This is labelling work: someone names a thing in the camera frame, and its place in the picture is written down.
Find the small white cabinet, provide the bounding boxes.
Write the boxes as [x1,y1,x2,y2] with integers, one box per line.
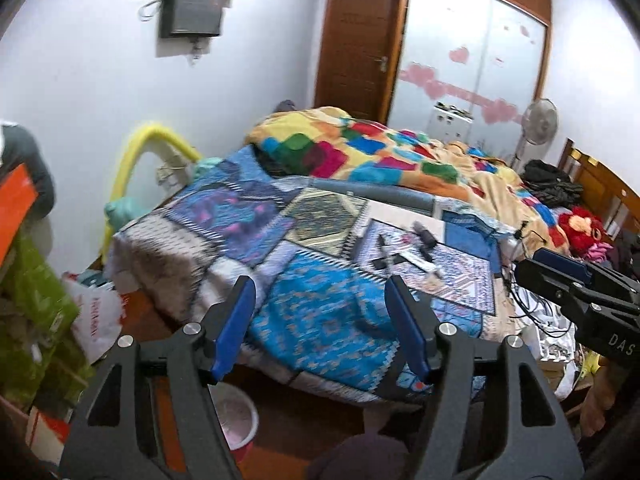
[427,101,474,139]

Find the wooden headboard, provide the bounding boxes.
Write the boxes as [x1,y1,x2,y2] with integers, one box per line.
[557,137,640,237]

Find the dark grey cloth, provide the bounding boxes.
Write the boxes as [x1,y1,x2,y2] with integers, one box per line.
[0,122,55,222]

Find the white sliding wardrobe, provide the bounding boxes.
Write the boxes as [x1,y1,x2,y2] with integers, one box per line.
[387,0,553,153]

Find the black cylindrical object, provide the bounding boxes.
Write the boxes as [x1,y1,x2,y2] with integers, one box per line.
[412,220,437,252]

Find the dark clothes pile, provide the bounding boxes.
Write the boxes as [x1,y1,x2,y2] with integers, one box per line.
[520,159,584,207]

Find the yellow foam tube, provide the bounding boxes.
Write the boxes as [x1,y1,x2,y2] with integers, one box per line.
[99,120,204,262]

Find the white plastic bag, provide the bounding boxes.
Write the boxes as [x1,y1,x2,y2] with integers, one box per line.
[62,270,127,364]

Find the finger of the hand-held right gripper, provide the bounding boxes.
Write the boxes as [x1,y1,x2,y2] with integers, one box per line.
[514,259,601,311]
[531,247,640,291]

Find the blue patterned bedspread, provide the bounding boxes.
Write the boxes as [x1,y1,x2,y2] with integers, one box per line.
[107,145,516,407]

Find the black wall-mounted box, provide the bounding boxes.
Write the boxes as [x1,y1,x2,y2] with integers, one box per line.
[159,0,229,40]

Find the red plush toy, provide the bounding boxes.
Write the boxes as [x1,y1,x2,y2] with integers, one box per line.
[557,205,610,257]

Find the orange box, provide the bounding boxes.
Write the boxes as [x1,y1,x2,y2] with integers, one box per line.
[0,165,42,262]

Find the black cable bundle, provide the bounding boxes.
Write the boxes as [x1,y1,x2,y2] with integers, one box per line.
[500,260,576,338]

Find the colourful patchwork blanket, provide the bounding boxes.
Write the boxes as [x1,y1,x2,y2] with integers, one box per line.
[245,106,571,257]

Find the brown wooden door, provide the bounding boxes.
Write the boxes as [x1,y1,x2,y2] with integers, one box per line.
[314,0,407,123]

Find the white standing fan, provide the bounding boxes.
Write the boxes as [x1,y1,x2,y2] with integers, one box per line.
[509,98,559,176]

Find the pink plastic bin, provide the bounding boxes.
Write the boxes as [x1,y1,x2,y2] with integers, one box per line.
[207,384,261,463]

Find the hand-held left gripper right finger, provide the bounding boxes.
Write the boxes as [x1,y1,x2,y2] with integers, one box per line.
[375,275,586,480]

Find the teal cloth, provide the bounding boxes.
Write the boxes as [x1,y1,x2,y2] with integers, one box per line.
[104,156,222,233]

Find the green cardboard boxes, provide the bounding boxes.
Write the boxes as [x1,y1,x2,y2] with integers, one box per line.
[0,232,97,412]

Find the red and white box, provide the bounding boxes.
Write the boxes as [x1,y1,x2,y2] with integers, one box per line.
[25,404,71,452]

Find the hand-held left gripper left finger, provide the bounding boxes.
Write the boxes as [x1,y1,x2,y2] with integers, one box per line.
[57,275,258,480]

